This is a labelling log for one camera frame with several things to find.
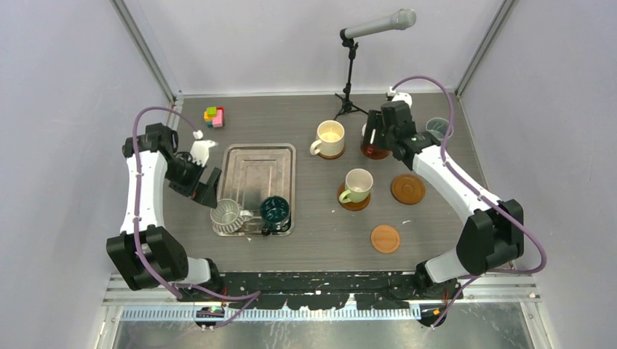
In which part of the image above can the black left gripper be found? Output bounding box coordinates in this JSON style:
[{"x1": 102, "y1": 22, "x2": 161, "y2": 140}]
[{"x1": 164, "y1": 153, "x2": 220, "y2": 208}]

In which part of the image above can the white bowl cup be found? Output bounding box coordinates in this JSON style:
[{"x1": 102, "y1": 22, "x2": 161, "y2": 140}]
[{"x1": 360, "y1": 124, "x2": 390, "y2": 160}]

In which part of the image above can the brown ridged wooden coaster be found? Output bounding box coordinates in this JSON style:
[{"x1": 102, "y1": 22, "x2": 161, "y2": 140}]
[
  {"x1": 317, "y1": 149, "x2": 345, "y2": 160},
  {"x1": 337, "y1": 182, "x2": 373, "y2": 212},
  {"x1": 391, "y1": 174, "x2": 426, "y2": 205},
  {"x1": 360, "y1": 145, "x2": 391, "y2": 160}
]

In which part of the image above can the grey ribbed mug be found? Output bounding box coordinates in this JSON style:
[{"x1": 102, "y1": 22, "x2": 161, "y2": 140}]
[{"x1": 210, "y1": 198, "x2": 254, "y2": 236}]

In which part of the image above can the cream mug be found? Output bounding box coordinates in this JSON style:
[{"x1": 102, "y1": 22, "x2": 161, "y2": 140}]
[{"x1": 309, "y1": 120, "x2": 345, "y2": 156}]

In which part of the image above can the light green cup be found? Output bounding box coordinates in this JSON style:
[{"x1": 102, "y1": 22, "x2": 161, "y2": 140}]
[{"x1": 338, "y1": 168, "x2": 373, "y2": 204}]

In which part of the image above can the silver metal tray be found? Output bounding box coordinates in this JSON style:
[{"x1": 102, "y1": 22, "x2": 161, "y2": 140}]
[{"x1": 214, "y1": 143, "x2": 297, "y2": 237}]

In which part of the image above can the grey-blue mug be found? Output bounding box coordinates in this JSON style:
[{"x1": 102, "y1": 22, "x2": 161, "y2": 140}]
[{"x1": 426, "y1": 117, "x2": 454, "y2": 142}]

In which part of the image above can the dark green patterned mug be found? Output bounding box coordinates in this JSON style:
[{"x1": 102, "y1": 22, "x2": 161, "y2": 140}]
[{"x1": 259, "y1": 196, "x2": 291, "y2": 236}]

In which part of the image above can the light wooden coaster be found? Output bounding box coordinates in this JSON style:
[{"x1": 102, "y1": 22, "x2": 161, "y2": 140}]
[{"x1": 370, "y1": 225, "x2": 400, "y2": 254}]

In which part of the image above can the silver microphone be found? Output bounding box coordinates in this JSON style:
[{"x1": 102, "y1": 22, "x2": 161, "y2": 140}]
[{"x1": 340, "y1": 9, "x2": 417, "y2": 40}]

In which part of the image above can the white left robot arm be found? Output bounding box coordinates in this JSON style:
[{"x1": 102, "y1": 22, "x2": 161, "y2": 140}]
[{"x1": 106, "y1": 123, "x2": 223, "y2": 301}]

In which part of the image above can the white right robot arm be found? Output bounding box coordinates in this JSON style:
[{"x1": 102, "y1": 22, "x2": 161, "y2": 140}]
[{"x1": 363, "y1": 100, "x2": 524, "y2": 299}]

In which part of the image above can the colourful block puzzle cube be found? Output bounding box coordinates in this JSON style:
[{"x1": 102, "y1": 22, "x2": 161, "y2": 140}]
[{"x1": 204, "y1": 106, "x2": 225, "y2": 128}]

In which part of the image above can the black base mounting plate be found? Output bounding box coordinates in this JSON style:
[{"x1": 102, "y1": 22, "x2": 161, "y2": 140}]
[{"x1": 175, "y1": 271, "x2": 461, "y2": 304}]

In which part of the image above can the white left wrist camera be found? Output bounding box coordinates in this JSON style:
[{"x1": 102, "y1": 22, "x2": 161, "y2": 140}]
[{"x1": 189, "y1": 130, "x2": 218, "y2": 168}]

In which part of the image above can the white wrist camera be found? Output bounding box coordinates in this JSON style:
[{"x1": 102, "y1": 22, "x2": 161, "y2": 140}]
[
  {"x1": 386, "y1": 87, "x2": 413, "y2": 108},
  {"x1": 189, "y1": 130, "x2": 218, "y2": 168}
]

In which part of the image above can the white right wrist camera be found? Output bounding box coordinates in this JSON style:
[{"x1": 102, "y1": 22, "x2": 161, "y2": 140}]
[{"x1": 386, "y1": 87, "x2": 413, "y2": 108}]

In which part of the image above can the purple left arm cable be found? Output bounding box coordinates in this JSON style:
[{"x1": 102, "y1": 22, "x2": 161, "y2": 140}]
[{"x1": 131, "y1": 105, "x2": 262, "y2": 330}]

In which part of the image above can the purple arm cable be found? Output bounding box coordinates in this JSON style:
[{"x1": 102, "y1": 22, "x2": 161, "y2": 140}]
[
  {"x1": 131, "y1": 105, "x2": 262, "y2": 330},
  {"x1": 389, "y1": 75, "x2": 549, "y2": 329}
]

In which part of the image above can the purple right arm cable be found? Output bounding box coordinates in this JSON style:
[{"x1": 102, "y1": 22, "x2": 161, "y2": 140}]
[{"x1": 389, "y1": 75, "x2": 549, "y2": 329}]

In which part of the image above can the aluminium front rail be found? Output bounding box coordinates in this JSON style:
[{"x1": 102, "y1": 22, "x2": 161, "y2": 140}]
[{"x1": 102, "y1": 274, "x2": 541, "y2": 323}]

